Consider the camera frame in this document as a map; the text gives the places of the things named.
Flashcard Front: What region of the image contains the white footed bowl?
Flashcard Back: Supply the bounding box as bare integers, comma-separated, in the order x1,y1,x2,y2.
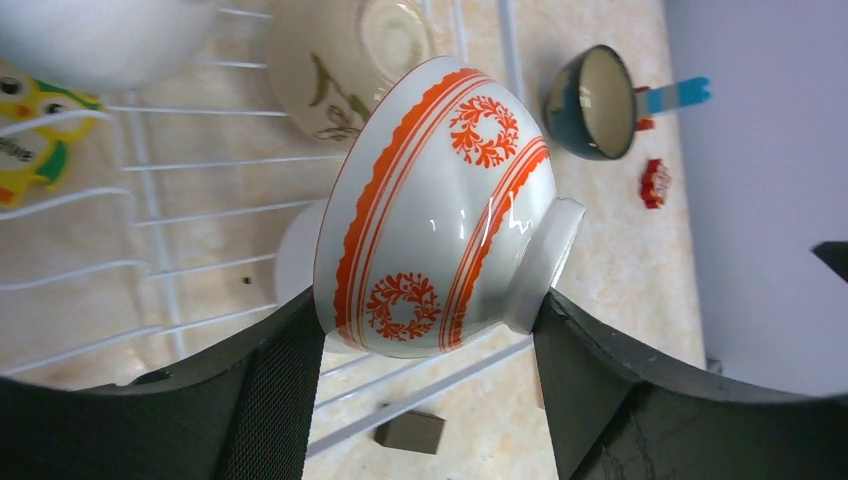
1,0,220,94

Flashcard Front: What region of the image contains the plain white bowl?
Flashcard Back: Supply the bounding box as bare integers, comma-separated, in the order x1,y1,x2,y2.
274,197,367,354

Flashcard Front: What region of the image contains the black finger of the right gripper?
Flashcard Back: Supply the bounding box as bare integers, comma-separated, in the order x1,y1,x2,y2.
812,241,848,282

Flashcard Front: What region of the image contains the beige leaf pattern bowl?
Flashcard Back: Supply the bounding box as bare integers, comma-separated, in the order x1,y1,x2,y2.
265,0,436,149

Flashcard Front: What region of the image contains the dark bowl cream inside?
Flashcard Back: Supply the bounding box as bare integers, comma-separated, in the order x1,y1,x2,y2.
543,44,637,161

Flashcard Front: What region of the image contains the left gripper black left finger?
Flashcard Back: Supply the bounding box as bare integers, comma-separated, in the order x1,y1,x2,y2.
1,291,325,479

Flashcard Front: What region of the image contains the dark brown wooden block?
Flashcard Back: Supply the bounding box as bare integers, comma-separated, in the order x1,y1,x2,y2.
374,410,446,455

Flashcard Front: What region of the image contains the white wire dish rack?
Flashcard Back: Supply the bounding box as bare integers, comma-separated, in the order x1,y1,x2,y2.
1,1,546,463

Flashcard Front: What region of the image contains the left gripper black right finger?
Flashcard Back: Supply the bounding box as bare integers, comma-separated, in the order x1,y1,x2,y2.
533,291,847,479

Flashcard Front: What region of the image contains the red owl number toy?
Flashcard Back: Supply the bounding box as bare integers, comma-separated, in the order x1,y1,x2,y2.
640,159,672,209

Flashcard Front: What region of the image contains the toy brick car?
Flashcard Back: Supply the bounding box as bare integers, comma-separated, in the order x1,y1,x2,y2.
634,76,712,131

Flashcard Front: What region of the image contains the yellow penguin toy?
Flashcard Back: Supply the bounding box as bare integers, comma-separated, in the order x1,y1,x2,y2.
1,61,101,207

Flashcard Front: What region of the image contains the white orange patterned bowl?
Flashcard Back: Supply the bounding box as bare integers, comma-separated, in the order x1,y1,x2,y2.
313,56,586,359

